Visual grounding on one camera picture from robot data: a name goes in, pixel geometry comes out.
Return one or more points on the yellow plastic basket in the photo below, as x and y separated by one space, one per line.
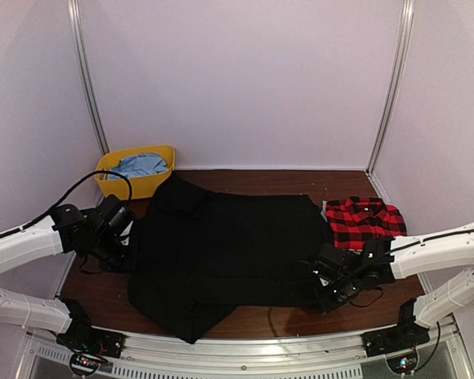
133 188

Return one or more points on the aluminium corner post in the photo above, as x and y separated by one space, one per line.
74 15
399 61

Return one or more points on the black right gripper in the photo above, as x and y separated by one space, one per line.
325 303

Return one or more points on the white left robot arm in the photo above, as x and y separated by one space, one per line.
31 243

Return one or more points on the left circuit board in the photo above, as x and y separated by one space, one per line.
83 365

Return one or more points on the aluminium right corner post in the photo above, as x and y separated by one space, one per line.
399 61

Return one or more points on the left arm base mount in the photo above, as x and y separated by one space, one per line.
82 336

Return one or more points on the aluminium left corner post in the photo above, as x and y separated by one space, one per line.
74 15

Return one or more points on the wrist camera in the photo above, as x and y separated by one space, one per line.
329 262
116 216

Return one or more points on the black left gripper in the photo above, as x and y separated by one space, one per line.
110 268

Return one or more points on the black long sleeve shirt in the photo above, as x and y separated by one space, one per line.
201 254

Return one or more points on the right circuit board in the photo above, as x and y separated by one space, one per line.
402 364

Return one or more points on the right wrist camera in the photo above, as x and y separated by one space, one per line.
329 262

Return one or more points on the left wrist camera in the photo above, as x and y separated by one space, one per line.
116 216

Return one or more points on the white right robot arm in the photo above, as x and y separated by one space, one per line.
399 257

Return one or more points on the grey folded shirt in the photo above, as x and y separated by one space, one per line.
323 210

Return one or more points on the red black plaid shirt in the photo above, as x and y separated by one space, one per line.
357 220

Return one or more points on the circuit board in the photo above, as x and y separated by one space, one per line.
83 365
402 364

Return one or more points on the light blue shirt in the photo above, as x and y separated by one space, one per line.
140 165

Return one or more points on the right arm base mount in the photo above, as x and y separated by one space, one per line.
406 334

